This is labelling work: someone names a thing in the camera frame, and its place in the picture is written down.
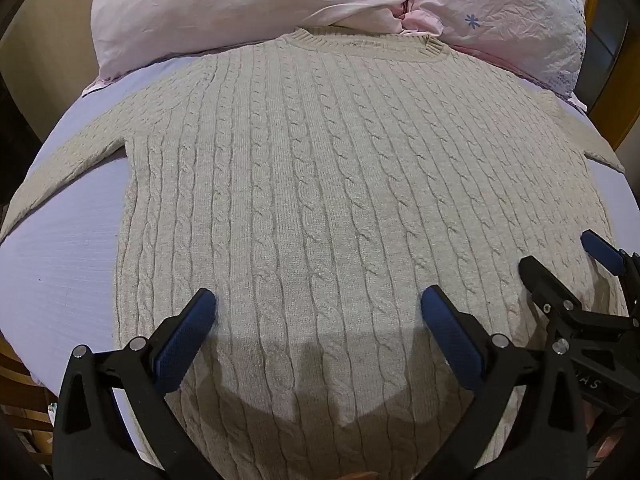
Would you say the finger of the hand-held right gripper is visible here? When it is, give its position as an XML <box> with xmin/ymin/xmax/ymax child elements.
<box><xmin>518</xmin><ymin>255</ymin><xmax>583</xmax><ymax>328</ymax></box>
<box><xmin>581</xmin><ymin>229</ymin><xmax>640</xmax><ymax>311</ymax></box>

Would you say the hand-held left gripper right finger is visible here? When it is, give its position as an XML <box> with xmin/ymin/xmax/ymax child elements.
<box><xmin>421</xmin><ymin>284</ymin><xmax>587</xmax><ymax>480</ymax></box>

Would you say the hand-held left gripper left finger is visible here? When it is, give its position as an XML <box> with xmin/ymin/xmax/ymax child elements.
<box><xmin>52</xmin><ymin>288</ymin><xmax>217</xmax><ymax>480</ymax></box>

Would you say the beige cable knit sweater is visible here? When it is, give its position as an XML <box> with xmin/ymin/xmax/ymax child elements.
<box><xmin>0</xmin><ymin>27</ymin><xmax>632</xmax><ymax>480</ymax></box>

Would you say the lavender bed sheet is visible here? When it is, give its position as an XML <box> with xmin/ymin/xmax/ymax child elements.
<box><xmin>0</xmin><ymin>52</ymin><xmax>640</xmax><ymax>466</ymax></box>

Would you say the wooden chair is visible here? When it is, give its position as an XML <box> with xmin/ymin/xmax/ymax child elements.
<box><xmin>0</xmin><ymin>334</ymin><xmax>57</xmax><ymax>443</ymax></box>

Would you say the pink floral pillow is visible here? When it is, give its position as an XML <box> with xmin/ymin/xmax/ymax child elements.
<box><xmin>82</xmin><ymin>0</ymin><xmax>418</xmax><ymax>97</ymax></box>
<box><xmin>400</xmin><ymin>0</ymin><xmax>589</xmax><ymax>111</ymax></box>

